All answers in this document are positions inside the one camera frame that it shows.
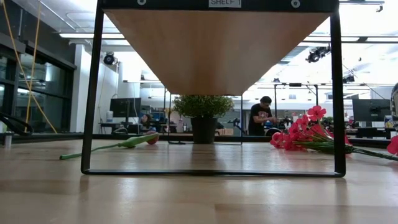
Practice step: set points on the dark red artificial tulip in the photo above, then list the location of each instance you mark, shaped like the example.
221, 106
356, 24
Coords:
133, 141

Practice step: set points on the red artificial flower bunch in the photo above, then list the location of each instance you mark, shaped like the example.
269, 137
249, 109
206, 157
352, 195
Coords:
393, 144
292, 140

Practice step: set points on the green potted plant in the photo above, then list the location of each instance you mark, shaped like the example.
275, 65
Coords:
203, 107

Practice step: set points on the person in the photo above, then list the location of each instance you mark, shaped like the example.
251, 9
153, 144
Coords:
146, 119
258, 119
395, 105

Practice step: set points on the black computer monitor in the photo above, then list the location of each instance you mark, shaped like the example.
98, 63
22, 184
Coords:
371, 110
124, 107

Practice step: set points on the white jug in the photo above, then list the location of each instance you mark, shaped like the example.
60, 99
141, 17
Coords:
109, 116

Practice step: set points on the black overhead rack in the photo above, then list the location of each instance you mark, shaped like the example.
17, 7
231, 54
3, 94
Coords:
295, 84

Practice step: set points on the round black ceiling device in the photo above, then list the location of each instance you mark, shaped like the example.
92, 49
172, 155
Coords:
109, 59

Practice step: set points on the black ceiling light rig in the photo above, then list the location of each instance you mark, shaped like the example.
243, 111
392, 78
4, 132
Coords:
317, 53

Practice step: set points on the wooden shelf with black frame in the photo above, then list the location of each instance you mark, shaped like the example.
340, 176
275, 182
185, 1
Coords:
214, 49

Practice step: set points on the black metal table frame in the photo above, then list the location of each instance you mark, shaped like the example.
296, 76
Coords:
46, 137

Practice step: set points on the small grey post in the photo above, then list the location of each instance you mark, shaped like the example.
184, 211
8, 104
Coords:
8, 140

